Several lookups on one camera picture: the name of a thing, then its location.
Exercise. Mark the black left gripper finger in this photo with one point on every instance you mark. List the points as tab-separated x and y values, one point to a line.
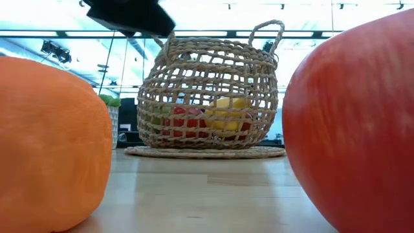
152	19

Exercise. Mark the green pear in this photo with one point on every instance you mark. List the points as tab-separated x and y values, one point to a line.
156	113

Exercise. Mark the yellow bell pepper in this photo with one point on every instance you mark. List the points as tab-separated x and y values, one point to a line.
224	104

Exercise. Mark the orange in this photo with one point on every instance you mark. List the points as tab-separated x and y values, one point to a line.
48	145

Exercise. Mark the orange-red apple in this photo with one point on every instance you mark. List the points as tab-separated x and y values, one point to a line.
355	129

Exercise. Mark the black ceiling spotlight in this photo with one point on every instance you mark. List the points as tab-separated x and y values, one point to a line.
56	51

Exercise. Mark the long ceiling light fixture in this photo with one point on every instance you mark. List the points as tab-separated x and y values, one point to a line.
233	33

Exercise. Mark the black cabinet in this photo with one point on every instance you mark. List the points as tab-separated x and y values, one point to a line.
127	113

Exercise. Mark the succulent in white patterned pot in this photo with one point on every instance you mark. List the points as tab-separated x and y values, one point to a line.
114	123

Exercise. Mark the round woven placemat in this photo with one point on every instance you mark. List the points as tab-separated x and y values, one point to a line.
207	152

